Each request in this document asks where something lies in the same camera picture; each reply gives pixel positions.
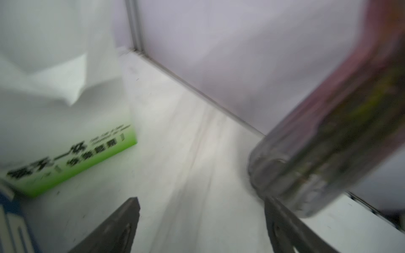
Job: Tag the sunflower bouquet in vase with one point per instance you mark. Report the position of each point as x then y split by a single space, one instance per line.
352 122

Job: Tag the green white takeout bag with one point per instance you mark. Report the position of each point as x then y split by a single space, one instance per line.
63 103

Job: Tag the blue beige tote bag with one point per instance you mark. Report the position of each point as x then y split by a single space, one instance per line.
16 235

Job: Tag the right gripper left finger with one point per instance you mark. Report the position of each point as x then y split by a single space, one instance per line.
116 234

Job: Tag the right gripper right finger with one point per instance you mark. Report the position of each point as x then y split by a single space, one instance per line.
288 234

